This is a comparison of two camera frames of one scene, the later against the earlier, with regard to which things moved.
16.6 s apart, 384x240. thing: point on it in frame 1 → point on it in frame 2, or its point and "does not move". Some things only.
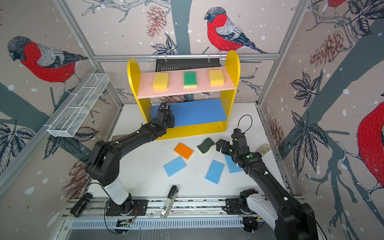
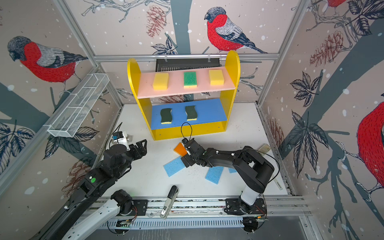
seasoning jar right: [264, 149] does not move
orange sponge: [183, 150] does not move
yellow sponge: [161, 81] does not move
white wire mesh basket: [70, 119] does not move
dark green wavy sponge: [204, 146] → [192, 114]
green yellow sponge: [190, 80] does not move
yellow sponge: [216, 77] does not move
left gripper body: [171, 123] → [123, 168]
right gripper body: [233, 153] → [190, 159]
